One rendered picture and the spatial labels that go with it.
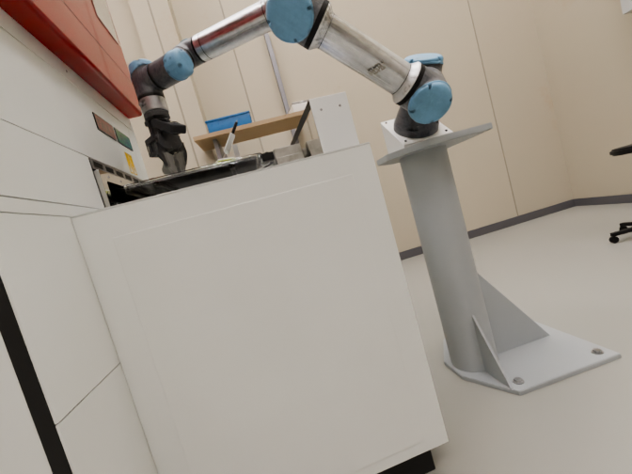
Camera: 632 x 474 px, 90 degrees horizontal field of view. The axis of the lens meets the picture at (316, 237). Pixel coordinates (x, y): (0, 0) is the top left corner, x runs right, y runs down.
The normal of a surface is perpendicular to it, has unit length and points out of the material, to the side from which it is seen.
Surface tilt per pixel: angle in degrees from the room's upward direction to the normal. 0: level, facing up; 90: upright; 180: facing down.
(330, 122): 90
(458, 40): 90
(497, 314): 90
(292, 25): 121
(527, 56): 90
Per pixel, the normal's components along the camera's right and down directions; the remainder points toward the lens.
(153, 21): 0.13, 0.04
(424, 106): 0.02, 0.76
